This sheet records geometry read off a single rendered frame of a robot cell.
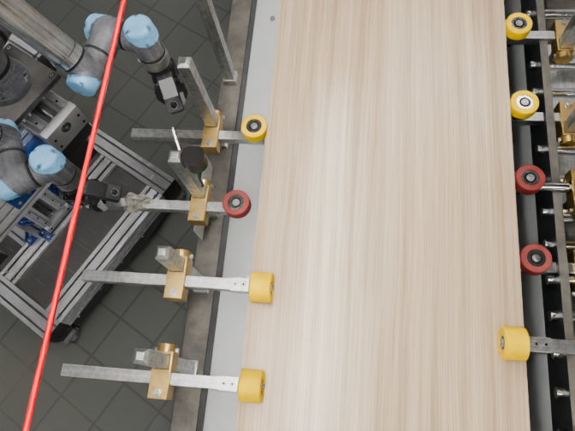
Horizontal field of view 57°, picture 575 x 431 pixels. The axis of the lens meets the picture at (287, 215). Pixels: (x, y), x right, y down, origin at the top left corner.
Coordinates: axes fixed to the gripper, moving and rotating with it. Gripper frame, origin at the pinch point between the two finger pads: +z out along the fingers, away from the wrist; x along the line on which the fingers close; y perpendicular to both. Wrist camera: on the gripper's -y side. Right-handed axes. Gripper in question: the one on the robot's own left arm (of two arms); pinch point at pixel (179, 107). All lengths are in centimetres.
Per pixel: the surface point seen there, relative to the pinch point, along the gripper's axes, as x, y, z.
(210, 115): -8.5, -5.3, 1.0
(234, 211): -7.5, -37.3, 2.7
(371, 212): -44, -50, 3
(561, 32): -121, -10, 7
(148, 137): 13.5, -0.7, 9.7
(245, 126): -17.4, -11.7, 2.7
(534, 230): -94, -64, 25
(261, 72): -28.8, 25.9, 31.4
